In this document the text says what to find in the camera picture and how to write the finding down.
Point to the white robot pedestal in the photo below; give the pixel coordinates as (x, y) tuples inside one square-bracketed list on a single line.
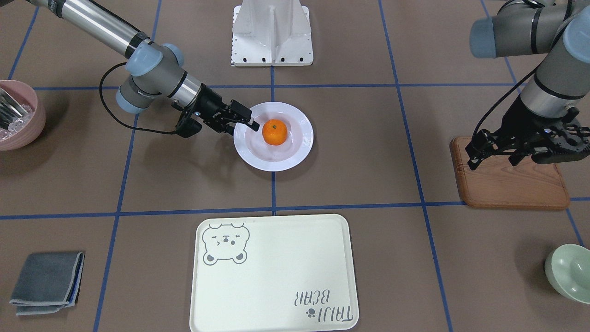
[(271, 33)]

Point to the cream bear tray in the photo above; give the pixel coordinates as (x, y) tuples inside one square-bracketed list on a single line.
[(274, 274)]

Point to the clear ice cubes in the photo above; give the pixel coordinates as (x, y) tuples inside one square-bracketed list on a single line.
[(12, 124)]

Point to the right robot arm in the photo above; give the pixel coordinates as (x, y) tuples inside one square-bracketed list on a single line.
[(154, 70)]

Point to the wooden grain serving tray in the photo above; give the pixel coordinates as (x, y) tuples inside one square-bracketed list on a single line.
[(498, 184)]

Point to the folded grey cloth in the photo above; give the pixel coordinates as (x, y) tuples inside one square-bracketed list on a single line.
[(48, 282)]

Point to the pink bowl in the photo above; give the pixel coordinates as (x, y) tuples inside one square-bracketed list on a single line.
[(24, 94)]

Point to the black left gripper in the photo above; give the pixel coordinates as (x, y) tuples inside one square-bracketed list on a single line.
[(520, 119)]

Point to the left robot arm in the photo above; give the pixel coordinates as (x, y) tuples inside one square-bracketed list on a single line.
[(560, 32)]

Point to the metal scoop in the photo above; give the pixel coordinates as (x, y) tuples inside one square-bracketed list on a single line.
[(6, 100)]

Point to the light green bowl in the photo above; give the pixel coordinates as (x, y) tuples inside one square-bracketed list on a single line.
[(567, 268)]

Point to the orange fruit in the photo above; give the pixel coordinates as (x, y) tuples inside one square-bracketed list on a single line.
[(275, 132)]

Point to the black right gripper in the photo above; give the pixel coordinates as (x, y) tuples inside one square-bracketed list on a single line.
[(210, 104)]

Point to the white round plate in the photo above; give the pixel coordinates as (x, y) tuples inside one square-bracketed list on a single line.
[(255, 152)]

